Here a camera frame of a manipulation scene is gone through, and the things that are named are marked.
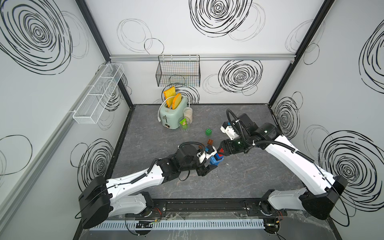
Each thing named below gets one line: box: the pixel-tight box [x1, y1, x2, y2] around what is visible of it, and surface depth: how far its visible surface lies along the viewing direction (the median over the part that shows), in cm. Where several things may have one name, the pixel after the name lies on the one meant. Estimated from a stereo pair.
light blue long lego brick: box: [209, 156, 224, 166], surface depth 72 cm
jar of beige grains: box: [183, 106, 193, 124], surface depth 104 cm
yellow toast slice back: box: [163, 86, 176, 108], surface depth 99 cm
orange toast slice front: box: [172, 93, 182, 110], surface depth 96 cm
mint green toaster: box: [160, 96, 188, 130], surface depth 101 cm
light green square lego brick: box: [205, 128, 213, 137], surface depth 103 cm
